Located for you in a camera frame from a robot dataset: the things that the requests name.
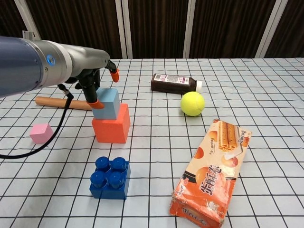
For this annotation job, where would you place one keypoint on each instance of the white partition frame post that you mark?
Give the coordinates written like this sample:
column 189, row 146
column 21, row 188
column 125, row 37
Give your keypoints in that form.
column 269, row 31
column 28, row 14
column 127, row 28
column 190, row 28

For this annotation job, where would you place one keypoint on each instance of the large orange foam cube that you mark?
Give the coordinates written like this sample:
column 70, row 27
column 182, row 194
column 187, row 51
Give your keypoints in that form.
column 109, row 133

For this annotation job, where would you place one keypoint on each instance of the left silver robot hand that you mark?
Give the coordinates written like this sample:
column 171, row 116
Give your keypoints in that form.
column 90, row 59

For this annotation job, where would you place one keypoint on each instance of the dark blue studded building brick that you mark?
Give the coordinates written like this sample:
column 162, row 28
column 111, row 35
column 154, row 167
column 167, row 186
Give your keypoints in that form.
column 109, row 187

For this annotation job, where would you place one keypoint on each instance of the light blue foam cube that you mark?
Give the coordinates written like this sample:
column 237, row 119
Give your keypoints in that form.
column 109, row 104

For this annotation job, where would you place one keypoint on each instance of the dark brown bottle white cap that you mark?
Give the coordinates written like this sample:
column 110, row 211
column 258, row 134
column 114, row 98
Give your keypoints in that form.
column 168, row 85

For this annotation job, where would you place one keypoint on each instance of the brown wooden rod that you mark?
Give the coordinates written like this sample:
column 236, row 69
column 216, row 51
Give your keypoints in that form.
column 50, row 101

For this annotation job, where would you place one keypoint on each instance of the orange egg roll snack pack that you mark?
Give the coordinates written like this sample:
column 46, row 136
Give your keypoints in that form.
column 209, row 175

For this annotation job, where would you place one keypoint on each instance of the white black checkered tablecloth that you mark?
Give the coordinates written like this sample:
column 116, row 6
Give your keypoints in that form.
column 152, row 142

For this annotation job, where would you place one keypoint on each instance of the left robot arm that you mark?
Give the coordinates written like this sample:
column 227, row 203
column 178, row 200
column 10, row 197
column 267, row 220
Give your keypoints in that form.
column 23, row 66

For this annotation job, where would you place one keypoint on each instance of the small pink foam cube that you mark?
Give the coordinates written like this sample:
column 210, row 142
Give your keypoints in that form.
column 40, row 134

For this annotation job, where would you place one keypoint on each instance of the yellow tennis ball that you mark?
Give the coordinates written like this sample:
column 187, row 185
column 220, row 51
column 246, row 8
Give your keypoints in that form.
column 192, row 103

